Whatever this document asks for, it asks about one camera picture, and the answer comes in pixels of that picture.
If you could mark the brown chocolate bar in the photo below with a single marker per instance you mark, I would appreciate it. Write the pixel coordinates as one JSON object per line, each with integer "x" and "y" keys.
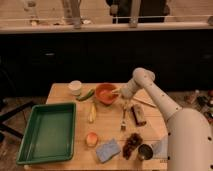
{"x": 138, "y": 115}

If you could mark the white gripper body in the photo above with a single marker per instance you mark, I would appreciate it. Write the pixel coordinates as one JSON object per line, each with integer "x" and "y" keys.
{"x": 129, "y": 89}

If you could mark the green vegetable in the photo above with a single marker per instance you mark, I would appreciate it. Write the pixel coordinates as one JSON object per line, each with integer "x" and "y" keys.
{"x": 86, "y": 96}

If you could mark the dark grape bunch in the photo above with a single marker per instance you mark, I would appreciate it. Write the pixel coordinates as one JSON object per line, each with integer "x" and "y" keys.
{"x": 131, "y": 144}

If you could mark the yellow banana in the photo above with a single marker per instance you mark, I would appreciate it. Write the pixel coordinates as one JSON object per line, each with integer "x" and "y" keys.
{"x": 92, "y": 113}

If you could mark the wooden chopping board piece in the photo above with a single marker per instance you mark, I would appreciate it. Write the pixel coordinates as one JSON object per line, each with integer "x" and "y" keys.
{"x": 143, "y": 97}

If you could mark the grey cloth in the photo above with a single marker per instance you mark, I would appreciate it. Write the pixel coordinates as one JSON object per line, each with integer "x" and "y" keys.
{"x": 160, "y": 148}

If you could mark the metal cup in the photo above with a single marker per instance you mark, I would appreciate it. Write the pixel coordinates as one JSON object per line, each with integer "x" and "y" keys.
{"x": 145, "y": 152}

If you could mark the wooden table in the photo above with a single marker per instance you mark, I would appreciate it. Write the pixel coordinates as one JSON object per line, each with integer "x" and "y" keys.
{"x": 107, "y": 126}

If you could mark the red yellow apple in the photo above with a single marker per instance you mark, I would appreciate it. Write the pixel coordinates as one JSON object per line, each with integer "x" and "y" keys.
{"x": 91, "y": 139}

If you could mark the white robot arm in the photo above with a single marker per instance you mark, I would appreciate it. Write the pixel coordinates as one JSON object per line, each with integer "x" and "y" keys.
{"x": 190, "y": 137}

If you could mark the white cup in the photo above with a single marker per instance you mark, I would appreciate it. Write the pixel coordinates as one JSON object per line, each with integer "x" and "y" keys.
{"x": 75, "y": 87}

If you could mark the green plastic tray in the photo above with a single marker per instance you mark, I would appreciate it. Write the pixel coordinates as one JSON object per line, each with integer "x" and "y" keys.
{"x": 49, "y": 134}

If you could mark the orange bowl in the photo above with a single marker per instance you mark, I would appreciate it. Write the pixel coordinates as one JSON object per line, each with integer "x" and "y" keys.
{"x": 103, "y": 93}

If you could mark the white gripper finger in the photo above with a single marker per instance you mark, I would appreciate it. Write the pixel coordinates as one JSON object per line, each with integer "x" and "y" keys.
{"x": 116, "y": 91}

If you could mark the metal fork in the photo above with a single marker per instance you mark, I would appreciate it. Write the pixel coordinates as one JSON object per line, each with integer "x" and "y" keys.
{"x": 123, "y": 123}

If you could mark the blue sponge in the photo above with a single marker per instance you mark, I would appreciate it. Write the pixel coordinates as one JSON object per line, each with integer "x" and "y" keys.
{"x": 107, "y": 150}

